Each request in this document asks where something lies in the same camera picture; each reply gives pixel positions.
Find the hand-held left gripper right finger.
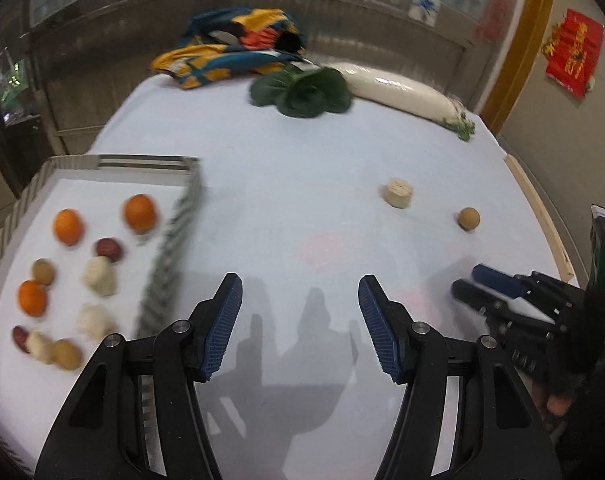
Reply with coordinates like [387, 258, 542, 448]
[357, 274, 563, 480]

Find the green leafy vegetable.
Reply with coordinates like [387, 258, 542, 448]
[249, 66, 354, 119]

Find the white radish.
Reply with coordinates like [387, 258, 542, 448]
[327, 61, 477, 141]

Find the person's right hand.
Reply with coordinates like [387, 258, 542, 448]
[531, 355, 605, 418]

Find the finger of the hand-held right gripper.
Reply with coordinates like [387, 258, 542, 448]
[451, 280, 558, 333]
[471, 263, 559, 312]

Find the striped tray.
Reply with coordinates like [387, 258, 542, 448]
[0, 154, 206, 476]

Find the blue print wall tile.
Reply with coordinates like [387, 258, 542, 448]
[411, 0, 441, 26]

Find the colourful patterned cloth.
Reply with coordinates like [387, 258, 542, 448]
[150, 7, 308, 90]

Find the red wall poster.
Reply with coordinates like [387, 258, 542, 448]
[541, 8, 605, 100]

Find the orange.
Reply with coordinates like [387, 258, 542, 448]
[52, 209, 86, 247]
[122, 194, 159, 235]
[17, 280, 49, 317]

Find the white sugarcane chunk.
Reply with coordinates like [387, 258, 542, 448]
[81, 256, 117, 297]
[76, 304, 116, 339]
[25, 331, 53, 365]
[381, 178, 414, 209]

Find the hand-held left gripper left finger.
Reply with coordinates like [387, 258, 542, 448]
[34, 272, 244, 480]

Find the white tablecloth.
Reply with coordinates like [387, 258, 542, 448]
[0, 52, 583, 480]

